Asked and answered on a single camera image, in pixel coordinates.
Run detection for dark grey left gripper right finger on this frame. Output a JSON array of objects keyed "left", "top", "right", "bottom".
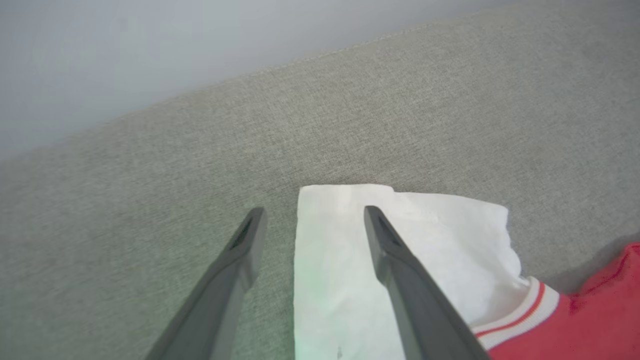
[{"left": 363, "top": 205, "right": 493, "bottom": 360}]

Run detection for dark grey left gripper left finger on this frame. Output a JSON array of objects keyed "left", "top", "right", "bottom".
[{"left": 145, "top": 207, "right": 267, "bottom": 360}]

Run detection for red and white Bulls jersey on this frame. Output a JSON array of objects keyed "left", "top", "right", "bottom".
[{"left": 293, "top": 183, "right": 640, "bottom": 360}]

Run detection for grey fabric sofa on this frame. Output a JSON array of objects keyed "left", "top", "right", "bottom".
[{"left": 0, "top": 0, "right": 640, "bottom": 360}]

